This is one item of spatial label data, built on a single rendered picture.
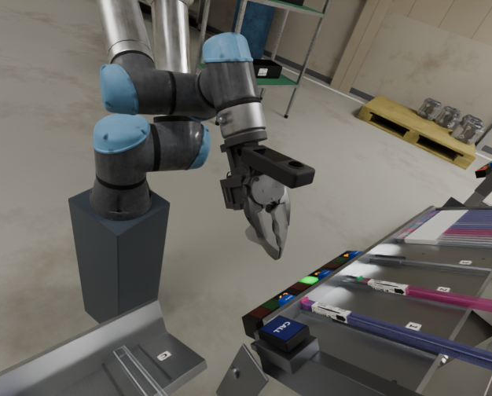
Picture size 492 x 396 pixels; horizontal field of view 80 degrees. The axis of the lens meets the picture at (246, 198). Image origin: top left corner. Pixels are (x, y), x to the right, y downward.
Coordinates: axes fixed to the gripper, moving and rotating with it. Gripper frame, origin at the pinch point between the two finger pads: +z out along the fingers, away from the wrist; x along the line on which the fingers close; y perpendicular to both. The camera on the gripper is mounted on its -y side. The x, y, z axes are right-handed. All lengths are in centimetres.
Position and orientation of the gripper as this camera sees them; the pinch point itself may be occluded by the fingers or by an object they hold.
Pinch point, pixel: (279, 252)
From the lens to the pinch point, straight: 49.9
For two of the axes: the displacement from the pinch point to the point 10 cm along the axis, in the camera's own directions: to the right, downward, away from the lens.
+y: -6.2, 0.6, 7.8
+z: 2.2, 9.7, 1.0
